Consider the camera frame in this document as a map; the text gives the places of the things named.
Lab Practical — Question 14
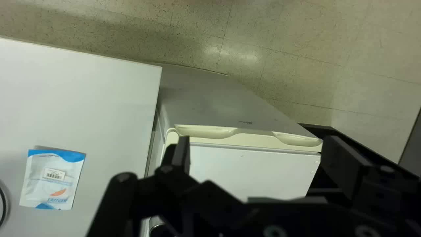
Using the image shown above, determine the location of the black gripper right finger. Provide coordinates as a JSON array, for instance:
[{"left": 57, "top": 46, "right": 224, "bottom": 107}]
[{"left": 306, "top": 124, "right": 421, "bottom": 237}]

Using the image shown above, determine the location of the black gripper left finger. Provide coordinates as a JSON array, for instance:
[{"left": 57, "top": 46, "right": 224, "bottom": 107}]
[{"left": 86, "top": 134, "right": 248, "bottom": 237}]

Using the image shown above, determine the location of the blue white wipes packet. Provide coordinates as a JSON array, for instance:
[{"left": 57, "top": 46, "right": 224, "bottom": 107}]
[{"left": 19, "top": 146, "right": 87, "bottom": 212}]

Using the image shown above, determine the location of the black cable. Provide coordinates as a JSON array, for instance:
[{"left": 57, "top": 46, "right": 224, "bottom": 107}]
[{"left": 0, "top": 179, "right": 12, "bottom": 228}]

